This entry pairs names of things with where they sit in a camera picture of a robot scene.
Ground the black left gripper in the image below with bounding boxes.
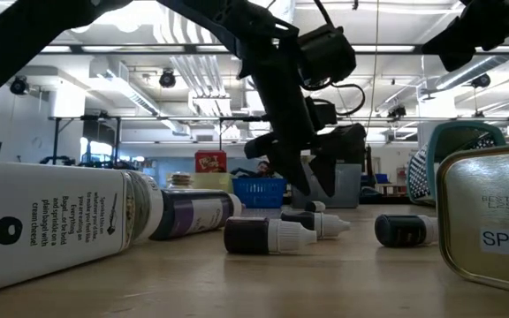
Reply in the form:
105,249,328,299
236,25,368,199

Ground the small red cereal box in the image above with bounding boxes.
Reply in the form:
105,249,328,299
194,149,228,174

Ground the grey translucent plastic bin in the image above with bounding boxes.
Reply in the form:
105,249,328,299
291,163,364,210

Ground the small dark dropper bottle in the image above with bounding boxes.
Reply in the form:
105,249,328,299
223,216,318,256
279,210,353,240
374,213,440,249

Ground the person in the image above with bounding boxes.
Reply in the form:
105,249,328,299
231,160,282,179

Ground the blue plastic bin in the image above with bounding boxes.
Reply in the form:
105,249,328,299
232,177,289,210

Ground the black hanging spotlight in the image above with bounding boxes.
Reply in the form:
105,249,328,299
158,68,178,89
386,103,408,120
470,72,492,89
9,75,29,96

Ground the background work table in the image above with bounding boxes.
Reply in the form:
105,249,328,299
360,171,410,205

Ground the teal metal box grater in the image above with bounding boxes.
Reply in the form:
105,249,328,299
406,120,508,208

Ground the yellow plastic bin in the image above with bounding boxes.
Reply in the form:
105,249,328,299
191,171,237,194

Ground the purple-capped food colouring bottle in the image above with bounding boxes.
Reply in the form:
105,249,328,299
149,188,246,242

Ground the gold spice tin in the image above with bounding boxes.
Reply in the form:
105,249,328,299
435,142,509,298

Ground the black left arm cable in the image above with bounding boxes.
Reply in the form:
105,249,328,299
300,0,367,118

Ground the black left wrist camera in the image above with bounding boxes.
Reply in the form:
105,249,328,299
297,24,358,87

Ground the thin hanging cable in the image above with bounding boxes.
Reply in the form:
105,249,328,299
367,0,380,133

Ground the black overhead frame beam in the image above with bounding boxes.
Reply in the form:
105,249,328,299
15,42,509,56

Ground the black background rig frame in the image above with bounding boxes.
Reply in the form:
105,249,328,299
49,112,286,167

